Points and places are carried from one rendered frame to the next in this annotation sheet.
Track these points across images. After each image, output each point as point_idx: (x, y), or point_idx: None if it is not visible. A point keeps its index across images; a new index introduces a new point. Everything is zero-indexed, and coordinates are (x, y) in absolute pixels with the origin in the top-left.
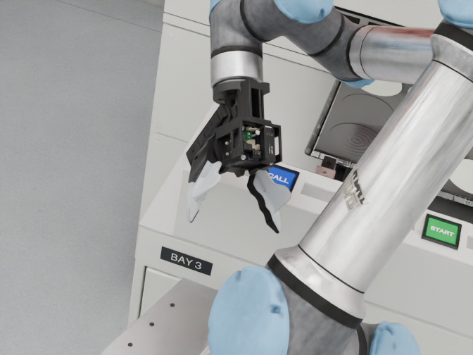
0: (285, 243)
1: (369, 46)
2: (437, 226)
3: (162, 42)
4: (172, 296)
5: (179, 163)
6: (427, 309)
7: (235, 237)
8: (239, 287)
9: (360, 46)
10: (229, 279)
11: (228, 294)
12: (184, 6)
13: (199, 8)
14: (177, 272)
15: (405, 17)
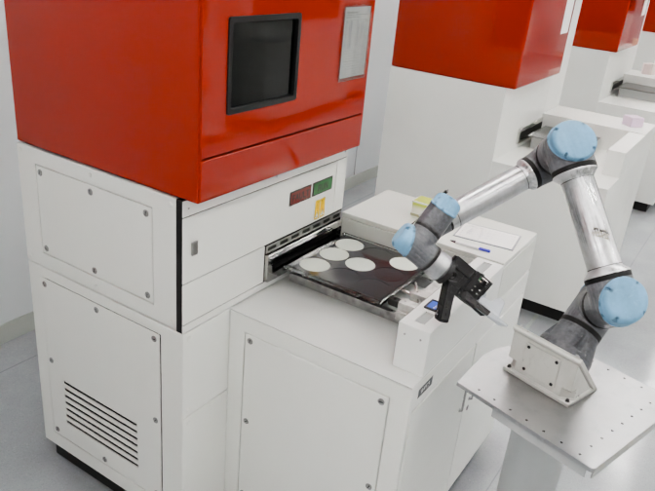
0: (453, 331)
1: (462, 211)
2: None
3: (183, 348)
4: (472, 388)
5: (354, 361)
6: None
7: (441, 350)
8: (615, 291)
9: (457, 214)
10: (607, 294)
11: (613, 298)
12: (194, 311)
13: (202, 305)
14: (421, 398)
15: (292, 227)
